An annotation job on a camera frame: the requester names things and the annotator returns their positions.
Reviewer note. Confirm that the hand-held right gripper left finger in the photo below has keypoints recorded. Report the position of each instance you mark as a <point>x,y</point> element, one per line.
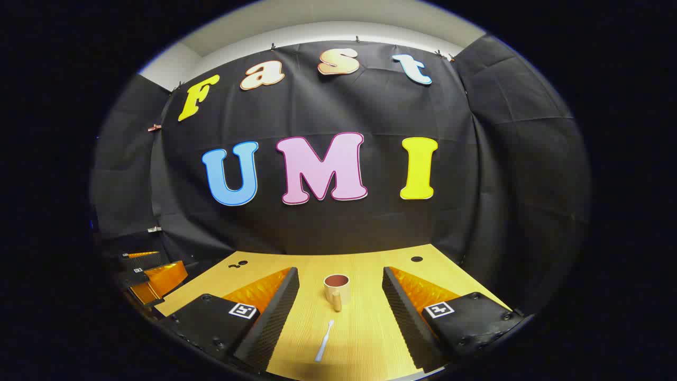
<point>275,317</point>

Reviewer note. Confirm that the beige cup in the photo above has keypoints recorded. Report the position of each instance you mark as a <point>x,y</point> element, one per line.
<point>336,290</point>

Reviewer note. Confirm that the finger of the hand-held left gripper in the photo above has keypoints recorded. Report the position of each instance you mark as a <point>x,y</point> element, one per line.
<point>164,278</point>
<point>142,259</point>

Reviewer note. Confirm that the light blue toothbrush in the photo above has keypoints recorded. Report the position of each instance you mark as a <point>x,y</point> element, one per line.
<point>323,341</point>

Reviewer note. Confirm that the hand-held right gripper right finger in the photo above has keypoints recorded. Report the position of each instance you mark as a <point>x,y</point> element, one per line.
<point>404,317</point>

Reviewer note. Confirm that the wooden desktop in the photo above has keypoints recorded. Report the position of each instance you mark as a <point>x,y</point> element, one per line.
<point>359,328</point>

